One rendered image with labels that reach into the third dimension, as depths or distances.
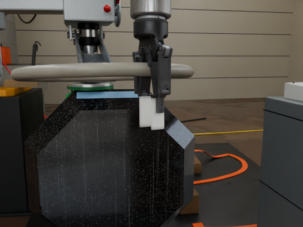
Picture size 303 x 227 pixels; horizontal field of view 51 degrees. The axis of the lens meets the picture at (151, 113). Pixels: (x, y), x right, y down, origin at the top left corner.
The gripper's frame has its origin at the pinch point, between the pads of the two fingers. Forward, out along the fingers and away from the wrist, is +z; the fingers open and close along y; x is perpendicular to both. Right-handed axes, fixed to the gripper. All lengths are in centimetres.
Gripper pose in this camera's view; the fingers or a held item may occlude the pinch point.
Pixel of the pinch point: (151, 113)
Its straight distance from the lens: 69.7
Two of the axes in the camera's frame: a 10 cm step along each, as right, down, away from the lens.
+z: 0.1, 10.0, 0.9
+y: -5.0, -0.7, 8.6
